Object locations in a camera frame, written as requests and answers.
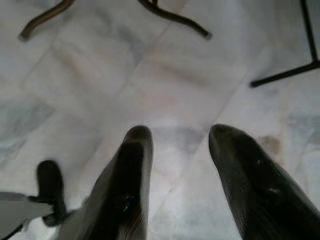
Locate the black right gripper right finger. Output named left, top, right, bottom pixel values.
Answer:
left=208, top=123, right=320, bottom=240

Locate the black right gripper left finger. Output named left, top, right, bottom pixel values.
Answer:
left=57, top=125, right=154, bottom=240

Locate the silver robot leg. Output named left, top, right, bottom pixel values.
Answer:
left=0, top=191, right=52, bottom=225

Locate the curved bronze metal chair leg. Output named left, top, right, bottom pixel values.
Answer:
left=138, top=0, right=212, bottom=41
left=18, top=0, right=72, bottom=41

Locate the black metal stand frame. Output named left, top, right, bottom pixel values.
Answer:
left=250, top=0, right=320, bottom=88

